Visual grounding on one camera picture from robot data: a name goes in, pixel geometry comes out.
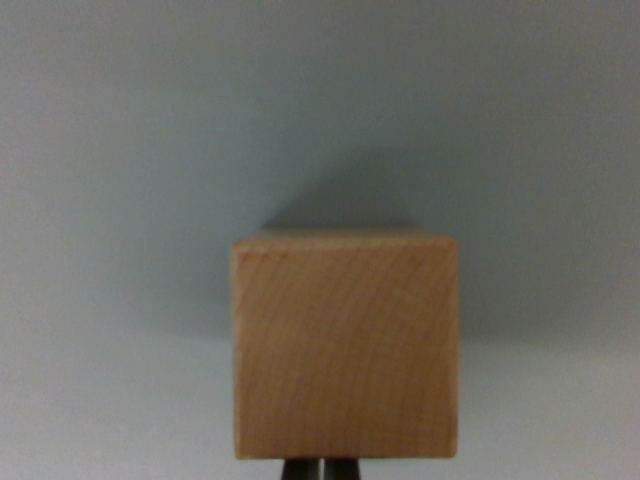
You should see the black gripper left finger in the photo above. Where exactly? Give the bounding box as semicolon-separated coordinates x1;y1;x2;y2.
280;457;322;480

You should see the grey plastic tray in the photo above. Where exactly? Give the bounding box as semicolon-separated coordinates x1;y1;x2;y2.
0;0;640;480

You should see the light wooden cube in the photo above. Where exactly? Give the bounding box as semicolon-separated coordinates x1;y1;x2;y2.
230;227;459;460

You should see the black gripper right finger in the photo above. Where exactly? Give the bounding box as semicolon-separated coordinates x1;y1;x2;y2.
324;457;362;480

